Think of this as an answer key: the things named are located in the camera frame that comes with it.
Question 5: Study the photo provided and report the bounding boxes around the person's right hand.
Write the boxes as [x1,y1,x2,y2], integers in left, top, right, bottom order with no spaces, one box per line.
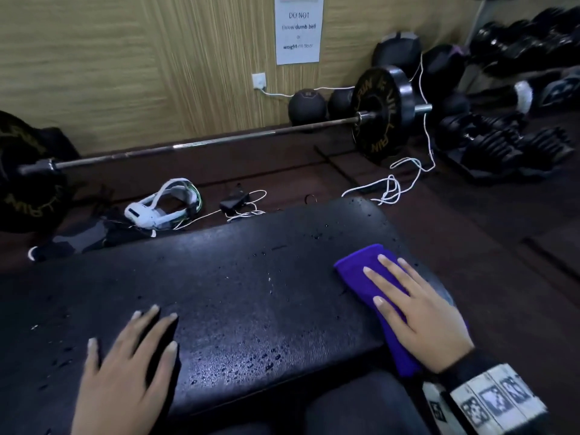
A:
[362,254,475,375]

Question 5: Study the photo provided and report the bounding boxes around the person's left hand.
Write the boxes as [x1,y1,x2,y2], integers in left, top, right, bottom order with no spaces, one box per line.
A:
[71,304,180,435]

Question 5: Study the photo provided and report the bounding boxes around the purple cleaning cloth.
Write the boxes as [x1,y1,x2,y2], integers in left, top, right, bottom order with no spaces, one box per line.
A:
[333,243,470,379]

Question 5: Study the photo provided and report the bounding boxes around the black bench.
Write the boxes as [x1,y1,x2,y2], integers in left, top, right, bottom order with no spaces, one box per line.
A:
[0,196,455,435]

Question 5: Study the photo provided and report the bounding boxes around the person's dark trousers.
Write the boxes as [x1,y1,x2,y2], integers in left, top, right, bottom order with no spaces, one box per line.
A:
[211,370,432,435]

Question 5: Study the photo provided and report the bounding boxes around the black right wristband with markers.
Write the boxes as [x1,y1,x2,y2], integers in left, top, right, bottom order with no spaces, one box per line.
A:
[436,350,552,435]

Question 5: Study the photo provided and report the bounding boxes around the grey and black cloth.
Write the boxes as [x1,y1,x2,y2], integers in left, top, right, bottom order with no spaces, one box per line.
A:
[27,211,151,264]

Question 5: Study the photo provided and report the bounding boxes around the white headset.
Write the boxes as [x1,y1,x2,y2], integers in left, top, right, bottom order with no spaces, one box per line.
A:
[124,177,204,232]

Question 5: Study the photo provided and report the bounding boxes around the heap of large black dumbbells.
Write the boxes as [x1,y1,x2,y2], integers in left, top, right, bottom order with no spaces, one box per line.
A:
[434,109,577,182]

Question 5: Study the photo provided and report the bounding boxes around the small black medicine ball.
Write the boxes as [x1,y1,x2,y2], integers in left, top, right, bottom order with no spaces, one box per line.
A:
[326,87,356,121]
[288,88,329,128]

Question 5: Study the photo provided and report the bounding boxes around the large black medicine ball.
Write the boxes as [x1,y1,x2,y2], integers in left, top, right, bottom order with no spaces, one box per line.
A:
[420,43,471,101]
[371,31,423,79]

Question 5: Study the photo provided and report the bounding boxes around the row of grey dumbbells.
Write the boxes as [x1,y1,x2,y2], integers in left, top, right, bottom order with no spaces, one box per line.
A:
[511,66,580,117]

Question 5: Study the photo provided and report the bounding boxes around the steel barbell bar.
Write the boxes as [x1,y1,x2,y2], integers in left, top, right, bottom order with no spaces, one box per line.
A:
[17,103,434,176]

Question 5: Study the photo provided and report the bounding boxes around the rack of black dumbbells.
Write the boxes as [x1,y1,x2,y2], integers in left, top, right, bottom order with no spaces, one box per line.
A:
[468,5,580,79]

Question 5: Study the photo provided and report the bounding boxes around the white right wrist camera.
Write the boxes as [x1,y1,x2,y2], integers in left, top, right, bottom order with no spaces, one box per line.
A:
[421,381,468,435]

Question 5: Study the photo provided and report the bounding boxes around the long white charging cable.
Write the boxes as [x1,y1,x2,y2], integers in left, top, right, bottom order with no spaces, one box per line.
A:
[259,53,437,207]

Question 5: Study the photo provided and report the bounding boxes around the black charger with white cord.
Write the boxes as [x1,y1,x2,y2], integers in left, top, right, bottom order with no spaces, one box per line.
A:
[173,188,269,232]

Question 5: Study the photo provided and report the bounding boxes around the white paper wall sign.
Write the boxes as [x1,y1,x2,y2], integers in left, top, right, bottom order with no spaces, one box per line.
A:
[273,0,325,66]

